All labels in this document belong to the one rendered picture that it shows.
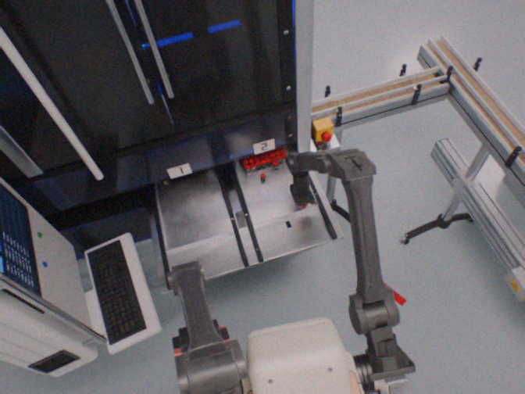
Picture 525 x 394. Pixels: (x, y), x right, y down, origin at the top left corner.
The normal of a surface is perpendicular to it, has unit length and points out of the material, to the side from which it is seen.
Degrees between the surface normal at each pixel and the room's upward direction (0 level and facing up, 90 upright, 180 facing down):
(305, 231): 0
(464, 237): 0
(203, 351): 49
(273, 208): 0
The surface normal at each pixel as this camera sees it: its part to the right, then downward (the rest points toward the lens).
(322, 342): -0.19, -0.95
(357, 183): 0.17, 0.15
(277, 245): -0.10, -0.53
